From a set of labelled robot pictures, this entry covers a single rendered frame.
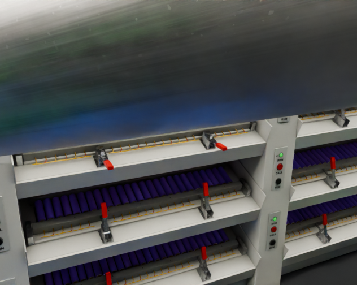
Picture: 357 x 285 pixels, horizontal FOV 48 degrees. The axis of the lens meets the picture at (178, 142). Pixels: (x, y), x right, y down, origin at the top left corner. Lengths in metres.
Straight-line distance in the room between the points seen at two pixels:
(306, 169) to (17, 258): 0.83
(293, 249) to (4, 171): 0.87
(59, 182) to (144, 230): 0.25
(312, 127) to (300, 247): 0.39
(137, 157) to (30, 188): 0.24
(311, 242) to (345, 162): 0.28
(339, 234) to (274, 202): 0.36
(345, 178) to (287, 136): 0.34
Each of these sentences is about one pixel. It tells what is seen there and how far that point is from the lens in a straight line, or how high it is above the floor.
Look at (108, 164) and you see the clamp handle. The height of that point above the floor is 0.51.
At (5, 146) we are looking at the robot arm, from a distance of 0.16.
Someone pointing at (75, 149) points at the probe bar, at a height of 0.52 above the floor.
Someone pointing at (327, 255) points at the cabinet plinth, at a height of 0.02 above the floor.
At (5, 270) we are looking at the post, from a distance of 0.95.
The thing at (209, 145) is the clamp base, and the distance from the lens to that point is 0.96.
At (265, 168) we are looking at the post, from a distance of 1.07.
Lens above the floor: 0.82
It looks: 20 degrees down
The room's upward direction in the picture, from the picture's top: straight up
